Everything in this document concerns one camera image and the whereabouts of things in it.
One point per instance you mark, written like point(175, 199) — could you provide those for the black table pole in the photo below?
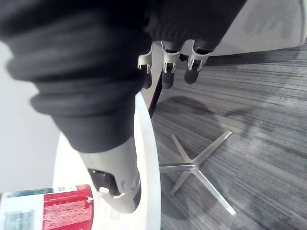
point(155, 95)

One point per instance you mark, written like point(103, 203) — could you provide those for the silver star table base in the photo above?
point(195, 165)

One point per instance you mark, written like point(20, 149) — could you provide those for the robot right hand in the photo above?
point(79, 72)

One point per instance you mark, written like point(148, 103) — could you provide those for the red and white can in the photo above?
point(46, 209)

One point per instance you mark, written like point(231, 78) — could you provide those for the light grey sofa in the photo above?
point(261, 26)

